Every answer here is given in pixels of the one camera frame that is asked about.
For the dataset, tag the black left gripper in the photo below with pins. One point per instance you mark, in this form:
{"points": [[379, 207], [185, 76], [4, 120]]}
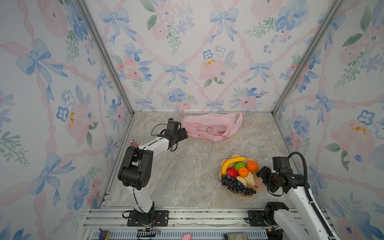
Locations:
{"points": [[183, 133]]}

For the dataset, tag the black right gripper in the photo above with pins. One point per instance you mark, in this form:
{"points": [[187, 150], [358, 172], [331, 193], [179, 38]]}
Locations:
{"points": [[264, 170]]}

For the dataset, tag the peach scalloped plastic bowl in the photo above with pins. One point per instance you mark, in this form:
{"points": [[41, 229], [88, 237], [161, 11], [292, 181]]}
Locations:
{"points": [[259, 185]]}

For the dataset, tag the fake beige pear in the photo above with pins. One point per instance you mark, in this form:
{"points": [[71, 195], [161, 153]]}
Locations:
{"points": [[250, 178]]}

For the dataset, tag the fake orange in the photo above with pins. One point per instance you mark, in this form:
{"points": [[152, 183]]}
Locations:
{"points": [[252, 166], [243, 172]]}

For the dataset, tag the pink plastic bag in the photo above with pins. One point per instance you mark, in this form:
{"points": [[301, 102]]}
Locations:
{"points": [[213, 127]]}

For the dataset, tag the fake green round fruit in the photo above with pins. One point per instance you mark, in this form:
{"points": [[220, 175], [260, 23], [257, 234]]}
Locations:
{"points": [[239, 165]]}

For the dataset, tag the fake dark grapes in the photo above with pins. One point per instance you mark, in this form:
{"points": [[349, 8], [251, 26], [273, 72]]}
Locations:
{"points": [[234, 185]]}

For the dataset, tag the fake yellow banana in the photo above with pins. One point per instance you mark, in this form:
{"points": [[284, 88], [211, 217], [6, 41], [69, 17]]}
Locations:
{"points": [[226, 163]]}

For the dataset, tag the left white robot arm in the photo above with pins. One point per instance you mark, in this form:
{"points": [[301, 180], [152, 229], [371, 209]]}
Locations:
{"points": [[136, 169]]}

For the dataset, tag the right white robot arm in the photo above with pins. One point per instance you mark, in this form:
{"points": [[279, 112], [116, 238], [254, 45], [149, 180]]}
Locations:
{"points": [[297, 187]]}

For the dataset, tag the small red white figurine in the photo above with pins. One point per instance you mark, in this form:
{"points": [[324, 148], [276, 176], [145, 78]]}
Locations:
{"points": [[134, 143]]}

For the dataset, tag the grey box at front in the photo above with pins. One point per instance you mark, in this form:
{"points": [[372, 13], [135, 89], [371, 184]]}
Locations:
{"points": [[236, 236]]}

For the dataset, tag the pink toy at front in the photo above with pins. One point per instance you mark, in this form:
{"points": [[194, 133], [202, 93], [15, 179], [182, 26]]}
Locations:
{"points": [[187, 237]]}

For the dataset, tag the purple toy at front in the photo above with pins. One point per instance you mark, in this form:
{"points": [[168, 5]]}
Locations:
{"points": [[103, 234]]}

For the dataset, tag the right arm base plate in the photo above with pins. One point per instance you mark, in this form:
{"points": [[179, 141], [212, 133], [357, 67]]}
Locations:
{"points": [[256, 218]]}

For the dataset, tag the aluminium rail frame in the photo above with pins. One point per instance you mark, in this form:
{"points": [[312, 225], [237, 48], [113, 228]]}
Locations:
{"points": [[202, 224]]}

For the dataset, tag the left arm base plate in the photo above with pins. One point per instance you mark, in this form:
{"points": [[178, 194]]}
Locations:
{"points": [[156, 218]]}

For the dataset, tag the left aluminium corner post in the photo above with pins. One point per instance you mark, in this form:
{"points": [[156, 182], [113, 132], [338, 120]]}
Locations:
{"points": [[90, 24]]}

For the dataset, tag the aluminium corner post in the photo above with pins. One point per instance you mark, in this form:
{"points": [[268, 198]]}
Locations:
{"points": [[90, 24], [321, 32]]}

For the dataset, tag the right aluminium corner post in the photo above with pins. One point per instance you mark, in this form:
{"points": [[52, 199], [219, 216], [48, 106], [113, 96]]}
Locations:
{"points": [[321, 32]]}

